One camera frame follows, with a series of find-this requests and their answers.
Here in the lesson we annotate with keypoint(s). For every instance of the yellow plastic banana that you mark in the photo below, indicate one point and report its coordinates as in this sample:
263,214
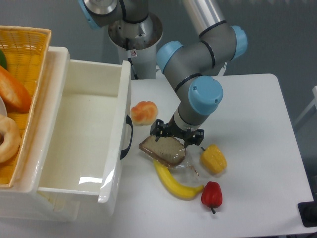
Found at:
173,186

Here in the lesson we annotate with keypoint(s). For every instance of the beige bagel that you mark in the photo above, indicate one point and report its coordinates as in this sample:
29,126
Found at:
11,138

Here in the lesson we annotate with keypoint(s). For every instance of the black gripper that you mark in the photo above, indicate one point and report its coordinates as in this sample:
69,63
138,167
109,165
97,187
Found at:
160,129

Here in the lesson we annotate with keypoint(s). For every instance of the yellow wicker basket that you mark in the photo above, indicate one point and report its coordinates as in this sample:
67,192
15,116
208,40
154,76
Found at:
25,49

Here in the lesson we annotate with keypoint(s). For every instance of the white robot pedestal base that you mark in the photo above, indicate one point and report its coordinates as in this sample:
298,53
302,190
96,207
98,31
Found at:
137,44

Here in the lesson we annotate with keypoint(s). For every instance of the white plate edge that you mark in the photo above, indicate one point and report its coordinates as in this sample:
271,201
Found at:
3,110

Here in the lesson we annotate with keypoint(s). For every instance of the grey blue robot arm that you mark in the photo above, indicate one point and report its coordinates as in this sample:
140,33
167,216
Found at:
183,66

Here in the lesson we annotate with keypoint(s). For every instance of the orange round bread roll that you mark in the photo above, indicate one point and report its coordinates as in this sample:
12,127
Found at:
144,113

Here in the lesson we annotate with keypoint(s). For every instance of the white metal frame right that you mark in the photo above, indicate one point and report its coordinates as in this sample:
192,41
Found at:
307,112

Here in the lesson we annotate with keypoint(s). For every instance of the black device at table edge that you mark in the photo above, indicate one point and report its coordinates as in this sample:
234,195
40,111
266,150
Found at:
308,213

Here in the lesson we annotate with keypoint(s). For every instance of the green vegetable piece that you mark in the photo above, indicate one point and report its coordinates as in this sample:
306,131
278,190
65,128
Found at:
3,61

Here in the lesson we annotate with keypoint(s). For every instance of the orange baguette loaf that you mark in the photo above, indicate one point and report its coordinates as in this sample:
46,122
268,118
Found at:
13,93

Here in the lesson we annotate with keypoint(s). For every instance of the white plastic drawer cabinet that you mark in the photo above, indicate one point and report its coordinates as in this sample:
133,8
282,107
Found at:
24,200

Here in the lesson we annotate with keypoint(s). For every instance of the brown toast slice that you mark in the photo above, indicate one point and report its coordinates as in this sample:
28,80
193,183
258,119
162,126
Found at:
170,152

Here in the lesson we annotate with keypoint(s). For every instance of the white open plastic drawer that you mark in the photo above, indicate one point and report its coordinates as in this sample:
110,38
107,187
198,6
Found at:
90,135

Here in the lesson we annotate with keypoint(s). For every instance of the red plastic bell pepper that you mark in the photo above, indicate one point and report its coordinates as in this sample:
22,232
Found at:
212,196

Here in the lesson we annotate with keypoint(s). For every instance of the yellow plastic bell pepper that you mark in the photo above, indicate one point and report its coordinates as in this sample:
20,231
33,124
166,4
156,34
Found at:
213,159

